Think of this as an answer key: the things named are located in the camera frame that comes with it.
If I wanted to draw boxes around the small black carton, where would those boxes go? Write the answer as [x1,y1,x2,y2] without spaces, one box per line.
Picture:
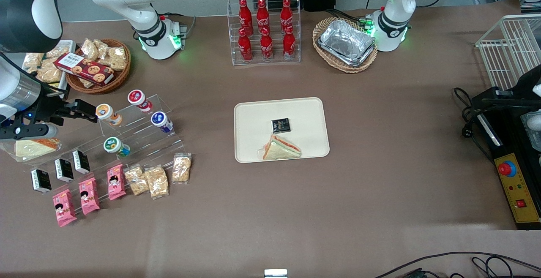
[72,150,91,174]
[55,158,74,183]
[30,169,52,194]

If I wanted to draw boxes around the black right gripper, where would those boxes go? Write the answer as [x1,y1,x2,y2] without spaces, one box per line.
[8,94,99,127]

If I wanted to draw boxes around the beige plastic tray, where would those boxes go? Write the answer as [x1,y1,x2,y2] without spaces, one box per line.
[234,97,331,164]

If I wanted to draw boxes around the green gum bottle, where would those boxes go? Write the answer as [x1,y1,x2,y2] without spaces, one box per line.
[104,136,131,158]

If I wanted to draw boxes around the blue gum bottle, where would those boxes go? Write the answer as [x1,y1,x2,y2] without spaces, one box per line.
[151,111,174,134]

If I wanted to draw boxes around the orange gum bottle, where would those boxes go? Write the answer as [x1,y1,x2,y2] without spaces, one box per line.
[96,104,123,127]

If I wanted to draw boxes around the clear acrylic bottle rack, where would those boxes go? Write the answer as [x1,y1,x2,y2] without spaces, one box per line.
[227,0,301,66]

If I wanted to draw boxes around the red gum bottle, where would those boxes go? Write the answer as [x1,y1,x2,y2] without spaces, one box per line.
[128,89,153,113]

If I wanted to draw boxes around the rice cracker bag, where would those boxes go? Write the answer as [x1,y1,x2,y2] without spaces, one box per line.
[124,164,149,196]
[172,153,192,184]
[145,165,169,200]

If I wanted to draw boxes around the long black cable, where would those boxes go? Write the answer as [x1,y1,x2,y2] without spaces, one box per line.
[374,251,541,278]

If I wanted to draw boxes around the looped black cable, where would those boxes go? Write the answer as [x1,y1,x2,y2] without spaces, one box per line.
[471,256,541,278]

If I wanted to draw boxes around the red emergency stop button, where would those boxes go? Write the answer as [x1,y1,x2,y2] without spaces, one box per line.
[498,161,517,178]

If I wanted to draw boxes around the white wire basket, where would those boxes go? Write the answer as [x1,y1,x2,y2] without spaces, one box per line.
[475,14,541,90]

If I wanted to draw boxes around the red cola bottle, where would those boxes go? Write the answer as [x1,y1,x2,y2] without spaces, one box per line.
[260,28,273,62]
[280,0,294,33]
[283,25,296,61]
[256,0,270,35]
[239,0,254,37]
[238,28,253,62]

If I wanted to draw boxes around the wrapped triangle sandwich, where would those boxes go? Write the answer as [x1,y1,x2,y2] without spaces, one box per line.
[0,138,62,162]
[257,134,302,161]

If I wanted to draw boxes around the black control box yellow panel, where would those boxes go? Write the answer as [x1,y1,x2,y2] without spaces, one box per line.
[471,87,541,230]

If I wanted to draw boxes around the black cable bundle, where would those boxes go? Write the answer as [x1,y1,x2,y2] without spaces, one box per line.
[325,8,372,31]

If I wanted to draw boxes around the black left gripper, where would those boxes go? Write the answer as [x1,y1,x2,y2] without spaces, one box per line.
[482,65,541,106]

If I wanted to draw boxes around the clear acrylic stepped shelf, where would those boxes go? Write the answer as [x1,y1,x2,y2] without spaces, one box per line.
[23,94,186,202]

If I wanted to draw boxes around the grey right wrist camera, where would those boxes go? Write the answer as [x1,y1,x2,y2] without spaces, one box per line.
[0,123,58,140]

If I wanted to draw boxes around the red cookie box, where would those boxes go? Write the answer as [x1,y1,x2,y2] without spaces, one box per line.
[54,52,115,86]

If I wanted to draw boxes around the white rectangular tray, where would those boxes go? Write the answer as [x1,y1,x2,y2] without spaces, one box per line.
[21,40,77,101]

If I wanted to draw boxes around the small black square packet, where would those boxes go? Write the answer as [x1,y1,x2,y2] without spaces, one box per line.
[271,118,292,134]

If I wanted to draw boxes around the grey connector box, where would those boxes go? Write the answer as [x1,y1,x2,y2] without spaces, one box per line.
[170,20,189,42]

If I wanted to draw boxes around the pink snack packet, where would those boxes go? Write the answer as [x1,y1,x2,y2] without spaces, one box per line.
[107,164,127,201]
[79,177,101,215]
[52,189,78,228]

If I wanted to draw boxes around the dark brown wicker basket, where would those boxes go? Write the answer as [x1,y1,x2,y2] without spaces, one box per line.
[66,38,131,95]

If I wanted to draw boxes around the light tan wicker basket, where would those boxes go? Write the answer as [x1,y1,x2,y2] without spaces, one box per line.
[312,17,378,74]

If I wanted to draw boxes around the silver foil container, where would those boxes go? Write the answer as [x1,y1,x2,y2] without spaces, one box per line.
[318,19,377,66]

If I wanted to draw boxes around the black power cable with plug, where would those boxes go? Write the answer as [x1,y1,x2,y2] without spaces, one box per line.
[454,87,495,161]

